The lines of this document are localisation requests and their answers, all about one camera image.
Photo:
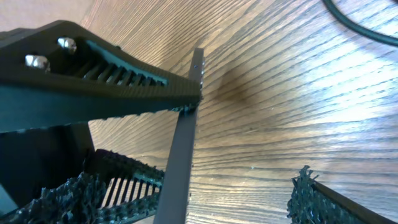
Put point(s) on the blue screen smartphone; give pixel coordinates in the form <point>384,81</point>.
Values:
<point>173,200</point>

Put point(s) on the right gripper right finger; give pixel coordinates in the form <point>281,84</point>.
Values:
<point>312,202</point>

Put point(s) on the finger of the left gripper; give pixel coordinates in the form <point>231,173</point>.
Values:
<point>61,74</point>
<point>132,188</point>

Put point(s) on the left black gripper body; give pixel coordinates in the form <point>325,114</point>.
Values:
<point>38,158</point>

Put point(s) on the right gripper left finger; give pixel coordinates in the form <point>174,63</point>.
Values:
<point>79,200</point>

